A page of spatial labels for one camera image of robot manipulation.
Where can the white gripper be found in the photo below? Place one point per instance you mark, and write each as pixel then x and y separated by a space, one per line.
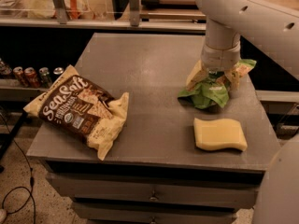
pixel 220 60

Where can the green rice chip bag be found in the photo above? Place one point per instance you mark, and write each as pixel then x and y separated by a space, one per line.
pixel 214 90

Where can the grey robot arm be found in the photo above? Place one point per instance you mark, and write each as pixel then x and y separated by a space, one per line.
pixel 274 30

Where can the brown sea salt chip bag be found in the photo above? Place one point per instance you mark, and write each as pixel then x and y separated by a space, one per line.
pixel 77 105

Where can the orange white bag on shelf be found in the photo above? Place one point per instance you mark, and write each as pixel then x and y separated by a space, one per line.
pixel 75 8

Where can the yellow sponge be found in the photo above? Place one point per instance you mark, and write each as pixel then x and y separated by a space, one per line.
pixel 212 135

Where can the grey upper drawer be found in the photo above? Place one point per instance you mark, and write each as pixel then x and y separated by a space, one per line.
pixel 121 188

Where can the grey drawer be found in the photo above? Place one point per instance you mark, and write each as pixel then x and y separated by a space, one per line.
pixel 121 188
pixel 147 214

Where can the dark soda can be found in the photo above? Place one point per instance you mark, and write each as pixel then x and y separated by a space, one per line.
pixel 57 72

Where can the grey lower drawer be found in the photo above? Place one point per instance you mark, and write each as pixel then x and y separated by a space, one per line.
pixel 147 214

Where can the silver soda can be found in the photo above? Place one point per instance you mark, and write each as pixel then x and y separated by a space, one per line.
pixel 45 76

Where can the red soda can right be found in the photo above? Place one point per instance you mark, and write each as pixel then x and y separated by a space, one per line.
pixel 32 77

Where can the red soda can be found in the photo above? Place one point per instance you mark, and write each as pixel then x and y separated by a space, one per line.
pixel 32 77
pixel 19 74

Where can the metal shelf bracket middle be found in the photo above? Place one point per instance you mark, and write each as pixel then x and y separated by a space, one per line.
pixel 134 12

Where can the metal shelf bracket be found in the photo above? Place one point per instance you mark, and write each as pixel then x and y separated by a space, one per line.
pixel 134 12
pixel 61 13

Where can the metal shelf bracket left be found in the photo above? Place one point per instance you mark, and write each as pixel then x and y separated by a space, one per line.
pixel 61 13

